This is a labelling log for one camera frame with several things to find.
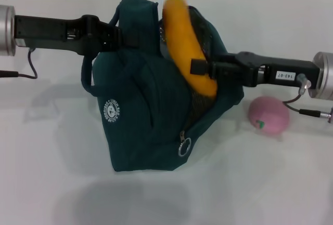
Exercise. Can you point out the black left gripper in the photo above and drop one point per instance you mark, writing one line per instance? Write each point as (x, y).
(52, 32)

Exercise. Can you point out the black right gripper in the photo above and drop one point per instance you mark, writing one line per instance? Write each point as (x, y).
(275, 71)

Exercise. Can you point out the yellow toy banana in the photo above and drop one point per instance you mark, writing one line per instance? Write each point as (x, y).
(182, 35)

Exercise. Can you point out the pink toy peach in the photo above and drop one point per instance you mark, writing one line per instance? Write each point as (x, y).
(270, 116)

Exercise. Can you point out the dark teal lunch bag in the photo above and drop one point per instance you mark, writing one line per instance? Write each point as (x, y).
(156, 105)

